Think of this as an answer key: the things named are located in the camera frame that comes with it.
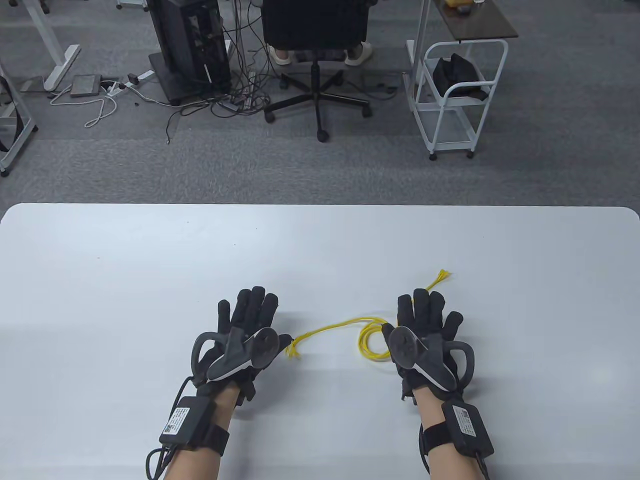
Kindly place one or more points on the black bag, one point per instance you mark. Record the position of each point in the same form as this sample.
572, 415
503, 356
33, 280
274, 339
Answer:
457, 72

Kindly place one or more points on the yellow object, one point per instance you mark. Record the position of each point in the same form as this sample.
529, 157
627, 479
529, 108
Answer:
456, 2

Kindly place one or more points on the person's left hand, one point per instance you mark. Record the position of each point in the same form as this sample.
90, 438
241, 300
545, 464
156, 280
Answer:
250, 312

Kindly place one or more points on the white power strip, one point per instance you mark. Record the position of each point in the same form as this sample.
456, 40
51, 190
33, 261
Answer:
146, 75

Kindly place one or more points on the white metal frame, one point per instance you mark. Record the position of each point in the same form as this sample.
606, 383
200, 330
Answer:
19, 149

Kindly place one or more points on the person's right hand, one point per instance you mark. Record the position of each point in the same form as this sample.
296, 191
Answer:
425, 312

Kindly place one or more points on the black power adapter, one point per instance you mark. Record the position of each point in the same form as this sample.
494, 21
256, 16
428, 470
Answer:
133, 78

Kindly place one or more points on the white desk leg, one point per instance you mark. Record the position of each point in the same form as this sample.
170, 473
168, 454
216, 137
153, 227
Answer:
47, 40

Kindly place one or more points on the white rolling cart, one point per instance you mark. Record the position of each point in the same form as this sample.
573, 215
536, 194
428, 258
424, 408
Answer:
452, 143

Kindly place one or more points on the grey flat floor box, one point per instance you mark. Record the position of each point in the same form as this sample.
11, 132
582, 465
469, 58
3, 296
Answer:
85, 86

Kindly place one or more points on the black computer tower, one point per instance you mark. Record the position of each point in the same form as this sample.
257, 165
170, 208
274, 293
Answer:
175, 45

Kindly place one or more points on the white utility cart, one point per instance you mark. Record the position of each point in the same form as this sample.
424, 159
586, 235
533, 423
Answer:
480, 22

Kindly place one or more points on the grey handheld controller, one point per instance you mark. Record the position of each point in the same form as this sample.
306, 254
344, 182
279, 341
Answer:
235, 356
430, 362

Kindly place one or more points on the black office chair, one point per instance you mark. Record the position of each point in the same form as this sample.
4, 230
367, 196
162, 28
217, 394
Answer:
315, 20

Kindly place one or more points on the black caster wheel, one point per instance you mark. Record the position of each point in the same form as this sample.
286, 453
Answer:
45, 6

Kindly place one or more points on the black wrist sensor box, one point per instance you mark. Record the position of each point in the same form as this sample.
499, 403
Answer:
187, 420
467, 425

